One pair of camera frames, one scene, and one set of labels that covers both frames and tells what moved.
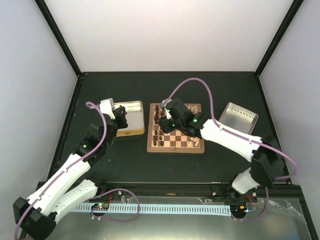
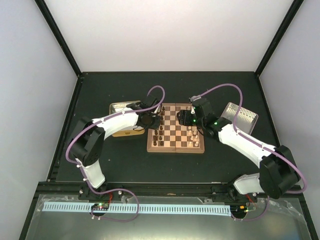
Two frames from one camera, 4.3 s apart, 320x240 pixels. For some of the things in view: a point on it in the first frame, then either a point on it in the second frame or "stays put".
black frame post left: x=59 y=37 stays put
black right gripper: x=165 y=128 -> x=184 y=119
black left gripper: x=121 y=116 -> x=155 y=126
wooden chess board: x=175 y=142 stays put
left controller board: x=100 y=206 stays put
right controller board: x=238 y=209 stays put
